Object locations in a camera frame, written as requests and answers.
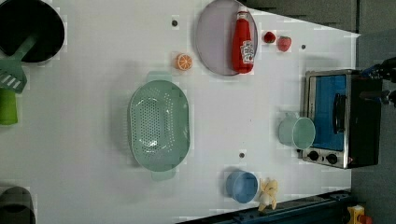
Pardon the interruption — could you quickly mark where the mint green mug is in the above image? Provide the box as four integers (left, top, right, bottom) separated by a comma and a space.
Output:
278, 112, 316, 149

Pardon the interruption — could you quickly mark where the orange slice toy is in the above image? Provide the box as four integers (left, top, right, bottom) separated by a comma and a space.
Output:
175, 53, 192, 71

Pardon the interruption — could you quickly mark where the green slotted spatula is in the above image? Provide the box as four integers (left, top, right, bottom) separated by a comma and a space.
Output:
0, 34, 37, 94

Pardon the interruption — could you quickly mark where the black frying pan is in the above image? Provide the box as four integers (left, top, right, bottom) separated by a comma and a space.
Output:
0, 0, 65, 63

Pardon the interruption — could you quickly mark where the blue cup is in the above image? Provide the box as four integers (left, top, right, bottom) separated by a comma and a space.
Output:
226, 170, 258, 203

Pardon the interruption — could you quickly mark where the black silver toaster oven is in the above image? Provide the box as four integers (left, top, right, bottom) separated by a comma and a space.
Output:
300, 69, 382, 169

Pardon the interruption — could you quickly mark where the lime green cup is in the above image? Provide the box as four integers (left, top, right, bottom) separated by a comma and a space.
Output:
0, 89, 18, 125

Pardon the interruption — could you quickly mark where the light red strawberry toy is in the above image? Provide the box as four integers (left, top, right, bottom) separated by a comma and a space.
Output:
276, 36, 292, 52

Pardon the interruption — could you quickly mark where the grey round plate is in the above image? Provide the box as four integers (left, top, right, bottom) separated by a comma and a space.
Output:
195, 0, 259, 76

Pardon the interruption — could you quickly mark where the peeled banana toy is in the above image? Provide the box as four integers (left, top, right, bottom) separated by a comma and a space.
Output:
258, 179, 278, 212

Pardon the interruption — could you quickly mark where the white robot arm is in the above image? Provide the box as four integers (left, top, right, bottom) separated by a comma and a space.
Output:
360, 57, 396, 105

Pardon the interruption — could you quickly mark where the mint green plastic strainer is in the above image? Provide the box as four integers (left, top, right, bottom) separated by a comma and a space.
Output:
128, 71, 191, 181

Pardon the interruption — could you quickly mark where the yellow red emergency button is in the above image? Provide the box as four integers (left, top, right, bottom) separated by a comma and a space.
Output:
347, 205, 373, 224

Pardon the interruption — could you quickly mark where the dark grey cup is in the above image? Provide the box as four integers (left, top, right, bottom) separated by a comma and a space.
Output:
0, 187, 36, 224

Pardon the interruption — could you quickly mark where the red ketchup bottle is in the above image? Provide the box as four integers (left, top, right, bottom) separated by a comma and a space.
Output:
232, 7, 255, 74

